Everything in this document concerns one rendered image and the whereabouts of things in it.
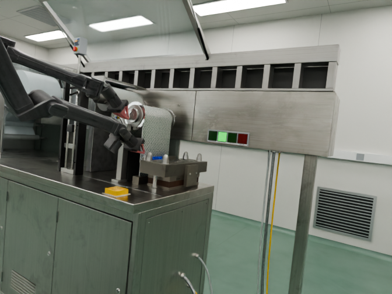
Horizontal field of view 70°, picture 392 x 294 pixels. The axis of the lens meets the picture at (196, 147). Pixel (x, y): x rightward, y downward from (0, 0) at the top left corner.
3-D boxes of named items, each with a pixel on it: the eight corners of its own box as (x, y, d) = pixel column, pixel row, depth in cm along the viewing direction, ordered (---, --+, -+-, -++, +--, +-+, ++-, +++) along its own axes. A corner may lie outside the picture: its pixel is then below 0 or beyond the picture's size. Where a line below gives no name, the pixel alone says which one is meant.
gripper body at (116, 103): (122, 111, 133) (114, 100, 128) (108, 111, 139) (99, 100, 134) (129, 102, 137) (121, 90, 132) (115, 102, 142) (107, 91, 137)
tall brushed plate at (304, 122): (-2, 118, 286) (0, 88, 284) (26, 120, 310) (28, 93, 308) (326, 157, 125) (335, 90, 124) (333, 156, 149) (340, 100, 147)
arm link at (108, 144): (124, 127, 122) (111, 118, 125) (107, 147, 119) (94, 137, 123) (134, 138, 133) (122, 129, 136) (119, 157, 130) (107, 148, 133)
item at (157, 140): (139, 162, 144) (142, 126, 143) (167, 160, 164) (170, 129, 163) (140, 162, 143) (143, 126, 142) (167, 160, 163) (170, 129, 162)
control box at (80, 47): (70, 53, 174) (72, 37, 173) (80, 56, 179) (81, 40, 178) (76, 52, 170) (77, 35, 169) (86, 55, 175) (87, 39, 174)
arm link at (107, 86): (100, 91, 126) (110, 83, 127) (95, 87, 131) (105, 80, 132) (109, 102, 131) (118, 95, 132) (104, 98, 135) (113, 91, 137)
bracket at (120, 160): (110, 181, 144) (115, 122, 142) (119, 180, 149) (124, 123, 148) (117, 183, 141) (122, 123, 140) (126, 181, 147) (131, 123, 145)
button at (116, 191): (104, 193, 118) (104, 187, 117) (116, 191, 124) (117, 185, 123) (115, 196, 114) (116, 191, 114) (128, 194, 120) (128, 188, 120)
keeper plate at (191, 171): (183, 186, 144) (185, 165, 144) (193, 184, 153) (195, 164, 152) (186, 186, 143) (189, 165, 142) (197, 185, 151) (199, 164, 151)
